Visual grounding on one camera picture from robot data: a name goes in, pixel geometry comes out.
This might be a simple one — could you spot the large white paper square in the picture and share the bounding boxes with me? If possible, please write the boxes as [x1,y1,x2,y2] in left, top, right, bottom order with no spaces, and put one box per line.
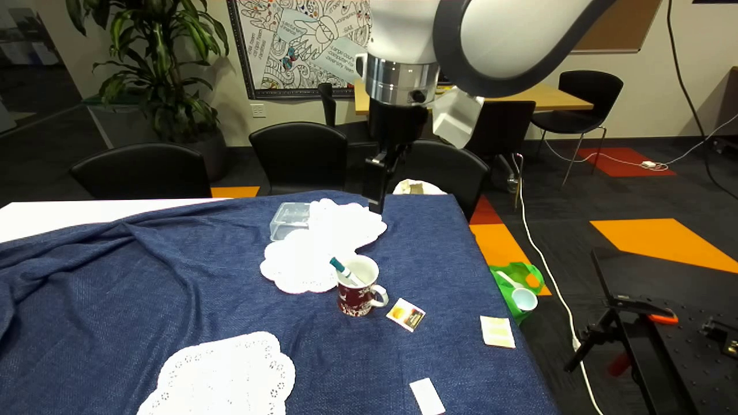
[478,312,519,349]

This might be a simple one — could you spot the green plastic toy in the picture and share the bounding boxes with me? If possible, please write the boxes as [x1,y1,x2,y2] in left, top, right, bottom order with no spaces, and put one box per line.
[489,259,546,319]

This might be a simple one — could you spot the orange black bar clamp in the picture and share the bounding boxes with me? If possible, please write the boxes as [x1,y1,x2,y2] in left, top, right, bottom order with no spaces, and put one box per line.
[562,293,682,375]

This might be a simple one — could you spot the green potted plant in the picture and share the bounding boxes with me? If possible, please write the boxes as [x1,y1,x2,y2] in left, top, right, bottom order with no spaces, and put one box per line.
[64,0,232,182]

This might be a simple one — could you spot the wooden meeting table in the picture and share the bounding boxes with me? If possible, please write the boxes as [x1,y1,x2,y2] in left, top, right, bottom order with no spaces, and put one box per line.
[352,78,598,116]

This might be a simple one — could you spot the black wall cable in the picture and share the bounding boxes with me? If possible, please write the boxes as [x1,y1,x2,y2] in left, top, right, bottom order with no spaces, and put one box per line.
[665,0,738,202]

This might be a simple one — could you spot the white paper lace doily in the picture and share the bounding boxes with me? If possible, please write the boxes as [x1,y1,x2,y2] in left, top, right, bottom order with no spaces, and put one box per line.
[135,329,297,415]
[257,227,364,296]
[306,196,389,255]

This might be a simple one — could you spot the dark red patterned mug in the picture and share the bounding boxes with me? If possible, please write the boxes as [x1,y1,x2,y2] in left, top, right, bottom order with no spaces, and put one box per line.
[334,254,391,319]

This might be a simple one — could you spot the whiteboard with drawings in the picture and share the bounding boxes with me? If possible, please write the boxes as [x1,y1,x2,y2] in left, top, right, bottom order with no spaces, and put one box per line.
[225,0,376,100]

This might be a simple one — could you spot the small yellow white card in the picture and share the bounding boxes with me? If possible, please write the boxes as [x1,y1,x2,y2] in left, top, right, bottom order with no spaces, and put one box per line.
[383,294,429,334]

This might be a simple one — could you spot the grey cable with adapter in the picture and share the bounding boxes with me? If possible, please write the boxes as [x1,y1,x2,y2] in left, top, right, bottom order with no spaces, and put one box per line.
[540,112,738,172]

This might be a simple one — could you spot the black office chair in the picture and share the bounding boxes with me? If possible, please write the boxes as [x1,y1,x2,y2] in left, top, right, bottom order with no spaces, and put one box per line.
[246,120,352,196]
[67,140,214,199]
[469,98,538,158]
[383,137,492,221]

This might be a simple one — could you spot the green and white marker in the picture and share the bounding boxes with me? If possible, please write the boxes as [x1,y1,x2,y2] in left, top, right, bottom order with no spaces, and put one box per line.
[327,254,354,282]

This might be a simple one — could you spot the brown cork board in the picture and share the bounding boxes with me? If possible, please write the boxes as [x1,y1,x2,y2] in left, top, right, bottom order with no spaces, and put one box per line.
[572,0,665,54]

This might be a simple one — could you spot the clear plastic box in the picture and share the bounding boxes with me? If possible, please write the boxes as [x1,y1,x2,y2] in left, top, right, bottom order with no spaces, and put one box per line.
[267,199,313,241]

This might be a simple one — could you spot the white plastic scoop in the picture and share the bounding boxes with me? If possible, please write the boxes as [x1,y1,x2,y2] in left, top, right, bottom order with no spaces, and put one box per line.
[493,270,540,312]

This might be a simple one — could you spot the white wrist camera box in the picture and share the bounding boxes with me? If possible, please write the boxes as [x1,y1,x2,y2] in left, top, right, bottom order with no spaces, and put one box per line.
[429,84,489,150]

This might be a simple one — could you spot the black chair metal legs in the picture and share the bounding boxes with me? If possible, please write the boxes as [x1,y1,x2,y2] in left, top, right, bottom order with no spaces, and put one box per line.
[527,68,626,187]

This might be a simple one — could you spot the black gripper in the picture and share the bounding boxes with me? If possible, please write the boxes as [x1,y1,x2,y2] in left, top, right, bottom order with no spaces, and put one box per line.
[360,98,433,213]

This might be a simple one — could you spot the blue denim table cloth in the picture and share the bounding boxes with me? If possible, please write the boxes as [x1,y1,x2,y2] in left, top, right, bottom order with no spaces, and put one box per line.
[0,188,562,415]

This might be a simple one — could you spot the small white paper slip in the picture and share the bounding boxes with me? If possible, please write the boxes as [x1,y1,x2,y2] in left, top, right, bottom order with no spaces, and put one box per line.
[407,375,448,415]

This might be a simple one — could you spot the white floor cable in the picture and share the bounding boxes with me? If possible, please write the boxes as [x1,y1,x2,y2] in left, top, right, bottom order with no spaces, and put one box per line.
[507,146,609,415]

